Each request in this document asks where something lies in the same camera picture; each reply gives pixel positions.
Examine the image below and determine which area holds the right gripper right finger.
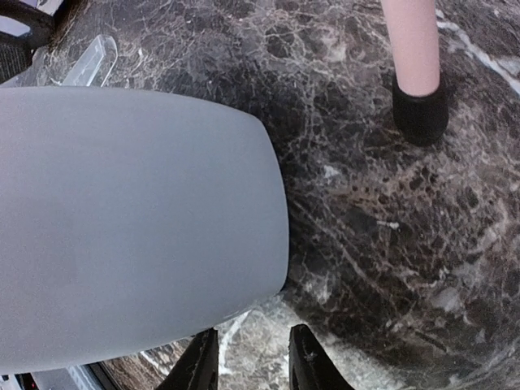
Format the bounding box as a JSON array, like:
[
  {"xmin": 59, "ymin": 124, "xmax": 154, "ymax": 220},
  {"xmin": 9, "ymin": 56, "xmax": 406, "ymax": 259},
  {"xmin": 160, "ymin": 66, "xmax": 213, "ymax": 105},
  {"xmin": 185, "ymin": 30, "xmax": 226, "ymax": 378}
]
[{"xmin": 288, "ymin": 324, "xmax": 353, "ymax": 390}]

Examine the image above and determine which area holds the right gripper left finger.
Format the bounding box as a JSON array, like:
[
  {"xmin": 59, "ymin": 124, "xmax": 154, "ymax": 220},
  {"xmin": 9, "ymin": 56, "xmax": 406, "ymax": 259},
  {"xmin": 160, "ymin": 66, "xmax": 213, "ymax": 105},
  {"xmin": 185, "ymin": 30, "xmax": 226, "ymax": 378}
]
[{"xmin": 156, "ymin": 328, "xmax": 219, "ymax": 390}]

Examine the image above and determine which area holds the white metronome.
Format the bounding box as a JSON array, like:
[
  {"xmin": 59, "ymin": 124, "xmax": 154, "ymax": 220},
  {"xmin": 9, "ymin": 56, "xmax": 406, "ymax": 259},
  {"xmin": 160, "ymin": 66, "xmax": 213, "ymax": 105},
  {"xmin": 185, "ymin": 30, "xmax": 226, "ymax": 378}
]
[{"xmin": 1, "ymin": 87, "xmax": 289, "ymax": 374}]

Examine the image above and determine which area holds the pink perforated music stand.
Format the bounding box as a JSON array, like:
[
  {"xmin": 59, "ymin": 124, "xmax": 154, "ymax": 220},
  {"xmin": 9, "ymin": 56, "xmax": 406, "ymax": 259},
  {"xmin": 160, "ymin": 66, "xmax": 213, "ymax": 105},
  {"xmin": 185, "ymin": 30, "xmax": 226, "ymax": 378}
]
[{"xmin": 381, "ymin": 0, "xmax": 449, "ymax": 147}]

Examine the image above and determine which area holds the clear metronome front cover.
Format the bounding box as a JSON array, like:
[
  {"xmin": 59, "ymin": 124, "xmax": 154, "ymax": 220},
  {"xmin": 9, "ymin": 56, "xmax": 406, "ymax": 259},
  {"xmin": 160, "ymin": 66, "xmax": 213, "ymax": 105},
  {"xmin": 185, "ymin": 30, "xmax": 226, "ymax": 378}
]
[{"xmin": 0, "ymin": 34, "xmax": 119, "ymax": 89}]

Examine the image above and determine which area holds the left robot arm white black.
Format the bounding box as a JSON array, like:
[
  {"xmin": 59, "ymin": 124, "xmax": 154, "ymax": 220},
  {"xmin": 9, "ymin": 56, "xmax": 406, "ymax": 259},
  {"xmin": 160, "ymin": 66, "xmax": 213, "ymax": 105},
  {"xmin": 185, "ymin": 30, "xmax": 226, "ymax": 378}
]
[{"xmin": 1, "ymin": 0, "xmax": 70, "ymax": 84}]

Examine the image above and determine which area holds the grey slotted cable duct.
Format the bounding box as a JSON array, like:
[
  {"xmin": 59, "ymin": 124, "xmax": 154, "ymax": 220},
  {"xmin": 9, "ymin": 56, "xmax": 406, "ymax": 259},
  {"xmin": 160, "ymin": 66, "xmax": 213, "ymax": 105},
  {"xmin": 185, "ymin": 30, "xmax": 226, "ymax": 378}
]
[{"xmin": 32, "ymin": 366, "xmax": 104, "ymax": 390}]

